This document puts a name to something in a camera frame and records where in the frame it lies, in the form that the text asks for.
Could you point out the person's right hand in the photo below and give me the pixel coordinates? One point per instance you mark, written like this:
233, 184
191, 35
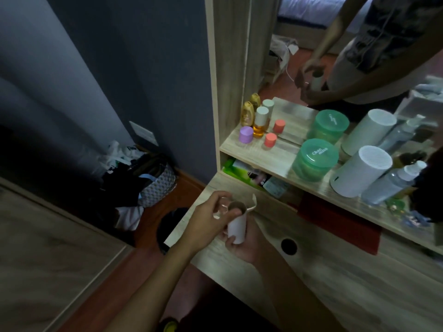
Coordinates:
251, 247

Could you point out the person's left hand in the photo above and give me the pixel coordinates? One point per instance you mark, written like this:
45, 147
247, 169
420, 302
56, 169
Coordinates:
202, 223

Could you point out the person's left thumb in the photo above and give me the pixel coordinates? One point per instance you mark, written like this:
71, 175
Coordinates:
232, 215

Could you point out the person's right fingers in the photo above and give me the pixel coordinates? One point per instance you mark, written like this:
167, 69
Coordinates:
229, 244

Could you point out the clear plastic wrap piece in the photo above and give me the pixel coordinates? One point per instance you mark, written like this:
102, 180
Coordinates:
221, 208

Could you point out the white paper cup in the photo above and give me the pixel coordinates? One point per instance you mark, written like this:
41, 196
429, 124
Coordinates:
238, 227

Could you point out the person's right forearm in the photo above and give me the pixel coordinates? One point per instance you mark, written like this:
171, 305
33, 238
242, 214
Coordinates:
294, 300

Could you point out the person's left forearm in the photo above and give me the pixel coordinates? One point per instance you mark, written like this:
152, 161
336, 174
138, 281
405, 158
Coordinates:
155, 286

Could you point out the green tissue packet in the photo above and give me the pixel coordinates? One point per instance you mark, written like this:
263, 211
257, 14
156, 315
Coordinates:
237, 171

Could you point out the black and pink packet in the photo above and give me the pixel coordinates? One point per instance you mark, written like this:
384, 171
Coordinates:
256, 178

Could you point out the teal wipes packet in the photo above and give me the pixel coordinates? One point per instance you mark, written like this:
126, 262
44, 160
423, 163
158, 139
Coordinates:
277, 187

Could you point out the black waste bin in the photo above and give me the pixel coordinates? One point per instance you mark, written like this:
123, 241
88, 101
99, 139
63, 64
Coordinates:
171, 226

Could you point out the patterned fabric bag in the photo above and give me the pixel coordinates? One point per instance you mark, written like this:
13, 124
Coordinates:
157, 186

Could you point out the purple round jar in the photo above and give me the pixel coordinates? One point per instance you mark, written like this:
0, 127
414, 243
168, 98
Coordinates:
245, 135

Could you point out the coral pink round jar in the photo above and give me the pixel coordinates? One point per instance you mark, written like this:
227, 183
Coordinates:
270, 140

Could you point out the amber bottle with white cap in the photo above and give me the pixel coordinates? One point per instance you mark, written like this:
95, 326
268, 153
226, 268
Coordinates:
261, 123

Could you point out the green lidded plastic container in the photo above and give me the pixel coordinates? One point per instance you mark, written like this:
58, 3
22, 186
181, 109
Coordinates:
315, 160

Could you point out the yellow and black shoe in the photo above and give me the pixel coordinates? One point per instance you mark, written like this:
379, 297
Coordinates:
169, 325

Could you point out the yellow shampoo bottle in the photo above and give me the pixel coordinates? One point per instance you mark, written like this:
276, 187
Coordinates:
247, 114

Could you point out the red cloth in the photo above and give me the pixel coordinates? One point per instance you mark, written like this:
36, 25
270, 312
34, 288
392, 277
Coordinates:
341, 223

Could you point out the pile of clothes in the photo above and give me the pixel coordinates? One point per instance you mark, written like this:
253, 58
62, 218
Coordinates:
121, 176

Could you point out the wooden dressing table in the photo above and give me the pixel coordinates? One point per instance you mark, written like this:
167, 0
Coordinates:
346, 283

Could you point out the white cylindrical humidifier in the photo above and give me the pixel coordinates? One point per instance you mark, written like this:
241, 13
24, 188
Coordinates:
360, 172

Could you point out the small green jar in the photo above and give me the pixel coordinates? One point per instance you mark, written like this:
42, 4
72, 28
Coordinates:
395, 204

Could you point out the clear spray bottle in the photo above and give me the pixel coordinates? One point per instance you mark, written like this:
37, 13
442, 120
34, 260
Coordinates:
393, 184

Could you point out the wooden bed board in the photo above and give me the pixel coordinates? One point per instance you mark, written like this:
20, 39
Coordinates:
52, 259

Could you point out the small blue packet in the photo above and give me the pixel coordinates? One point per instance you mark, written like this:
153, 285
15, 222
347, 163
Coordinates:
417, 218

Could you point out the white wall socket plate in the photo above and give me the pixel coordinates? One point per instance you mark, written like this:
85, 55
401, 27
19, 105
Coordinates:
143, 133

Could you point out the wall mirror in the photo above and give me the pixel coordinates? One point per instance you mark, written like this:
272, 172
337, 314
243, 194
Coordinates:
311, 34

